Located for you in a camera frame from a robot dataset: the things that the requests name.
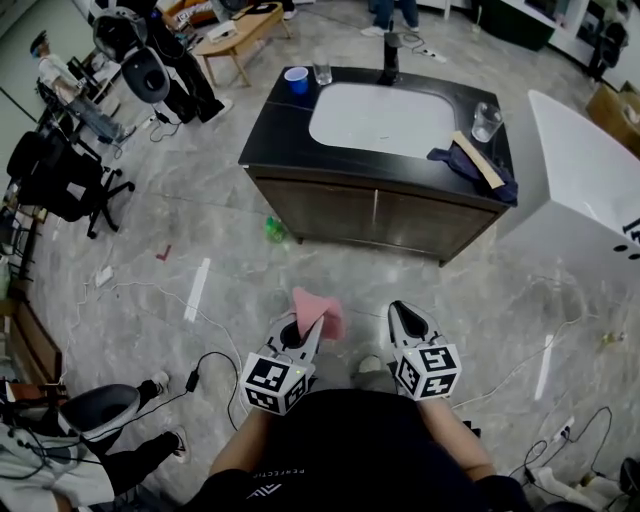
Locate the blue plastic cup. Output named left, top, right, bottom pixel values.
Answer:
left=283, top=66, right=310, bottom=95

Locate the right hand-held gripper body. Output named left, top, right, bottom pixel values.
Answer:
left=393, top=342, right=461, bottom=402

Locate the person's left forearm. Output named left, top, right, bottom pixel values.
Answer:
left=209, top=407, right=274, bottom=476

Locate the person's black shirt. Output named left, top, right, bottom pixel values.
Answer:
left=184, top=389, right=531, bottom=512

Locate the cardboard box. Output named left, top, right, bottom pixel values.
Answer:
left=585, top=82, right=640, bottom=156

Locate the white shell chair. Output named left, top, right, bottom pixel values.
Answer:
left=58, top=383, right=141, bottom=441
left=121, top=47, right=171, bottom=104
left=92, top=7, right=149, bottom=51

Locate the black office chair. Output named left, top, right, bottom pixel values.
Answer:
left=7, top=130, right=136, bottom=240

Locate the black sink faucet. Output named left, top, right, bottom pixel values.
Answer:
left=377, top=32, right=404, bottom=86

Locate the green plastic bottle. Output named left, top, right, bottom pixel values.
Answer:
left=264, top=216, right=289, bottom=245

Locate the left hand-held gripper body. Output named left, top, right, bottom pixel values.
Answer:
left=239, top=344, right=316, bottom=416

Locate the black power cable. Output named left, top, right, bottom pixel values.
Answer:
left=509, top=405, right=614, bottom=496

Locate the wooden coffee table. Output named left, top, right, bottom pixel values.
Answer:
left=192, top=2, right=292, bottom=89

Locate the dark blue cloth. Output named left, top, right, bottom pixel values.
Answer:
left=426, top=144, right=520, bottom=206

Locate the white sink basin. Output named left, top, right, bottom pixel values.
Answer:
left=308, top=82, right=457, bottom=160

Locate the black top vanity cabinet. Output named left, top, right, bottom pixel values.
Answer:
left=238, top=66, right=520, bottom=269

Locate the white bathtub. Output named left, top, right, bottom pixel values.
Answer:
left=499, top=89, right=640, bottom=286

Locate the pink cloth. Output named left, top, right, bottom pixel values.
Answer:
left=292, top=286, right=346, bottom=341

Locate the beige wooden strip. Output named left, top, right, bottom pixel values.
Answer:
left=451, top=130, right=505, bottom=190

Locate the person's right forearm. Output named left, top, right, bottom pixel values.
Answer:
left=417, top=397, right=496, bottom=481

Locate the white floor cable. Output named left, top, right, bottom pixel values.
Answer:
left=452, top=314, right=586, bottom=411
left=82, top=279, right=246, bottom=401

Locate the clear drinking glass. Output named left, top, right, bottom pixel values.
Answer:
left=471, top=102, right=504, bottom=144
left=312, top=47, right=334, bottom=86

